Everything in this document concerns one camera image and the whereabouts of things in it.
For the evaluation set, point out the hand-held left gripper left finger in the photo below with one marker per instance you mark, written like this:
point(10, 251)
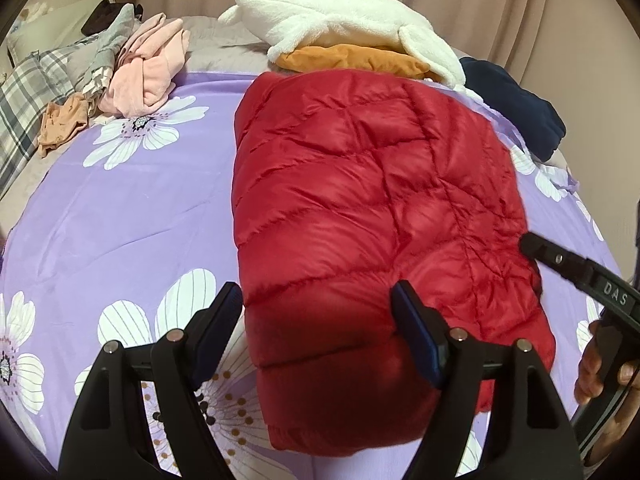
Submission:
point(215, 335)

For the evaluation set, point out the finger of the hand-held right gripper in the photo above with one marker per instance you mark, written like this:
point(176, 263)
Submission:
point(550, 257)

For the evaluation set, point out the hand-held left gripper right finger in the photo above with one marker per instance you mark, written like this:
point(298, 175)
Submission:
point(422, 340)

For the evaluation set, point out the red down jacket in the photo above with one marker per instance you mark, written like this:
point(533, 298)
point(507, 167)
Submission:
point(380, 220)

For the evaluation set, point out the person's right hand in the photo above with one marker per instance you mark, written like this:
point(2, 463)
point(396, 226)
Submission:
point(589, 365)

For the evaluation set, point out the purple floral bed sheet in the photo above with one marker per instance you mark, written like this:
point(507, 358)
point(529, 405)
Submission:
point(125, 220)

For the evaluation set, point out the navy blue garment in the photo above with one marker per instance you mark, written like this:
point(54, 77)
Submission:
point(520, 105)

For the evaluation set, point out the small tan garment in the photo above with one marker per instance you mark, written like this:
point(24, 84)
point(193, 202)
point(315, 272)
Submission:
point(62, 122)

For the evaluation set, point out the beige curtain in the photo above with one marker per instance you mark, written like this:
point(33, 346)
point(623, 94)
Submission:
point(475, 0)

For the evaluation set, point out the pink garment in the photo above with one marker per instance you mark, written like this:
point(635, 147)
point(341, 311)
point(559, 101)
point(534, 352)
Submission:
point(150, 65)

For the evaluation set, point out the orange garment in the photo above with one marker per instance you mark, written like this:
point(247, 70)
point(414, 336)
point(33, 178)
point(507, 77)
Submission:
point(350, 57)

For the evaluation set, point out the plaid bedding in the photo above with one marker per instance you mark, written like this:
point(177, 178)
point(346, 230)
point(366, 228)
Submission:
point(25, 100)

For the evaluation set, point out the grey garment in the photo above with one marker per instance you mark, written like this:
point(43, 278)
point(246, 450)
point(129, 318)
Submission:
point(110, 45)

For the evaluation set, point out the white fleece garment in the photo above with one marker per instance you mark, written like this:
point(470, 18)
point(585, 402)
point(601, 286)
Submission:
point(340, 15)

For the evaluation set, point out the dark brown cloth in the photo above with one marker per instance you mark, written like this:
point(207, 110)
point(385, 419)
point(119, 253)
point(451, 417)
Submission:
point(102, 17)

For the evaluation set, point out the white pillow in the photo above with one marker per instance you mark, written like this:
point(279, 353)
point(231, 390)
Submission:
point(50, 27)

